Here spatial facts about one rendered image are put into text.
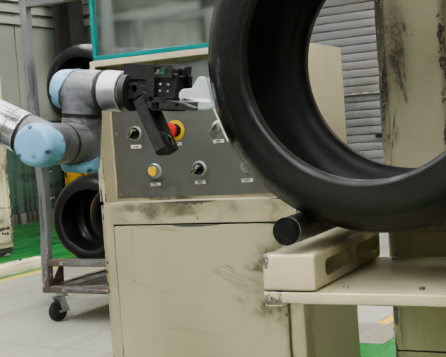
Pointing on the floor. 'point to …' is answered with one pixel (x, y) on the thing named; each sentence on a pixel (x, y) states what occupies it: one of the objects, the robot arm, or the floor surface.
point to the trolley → (82, 204)
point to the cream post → (420, 142)
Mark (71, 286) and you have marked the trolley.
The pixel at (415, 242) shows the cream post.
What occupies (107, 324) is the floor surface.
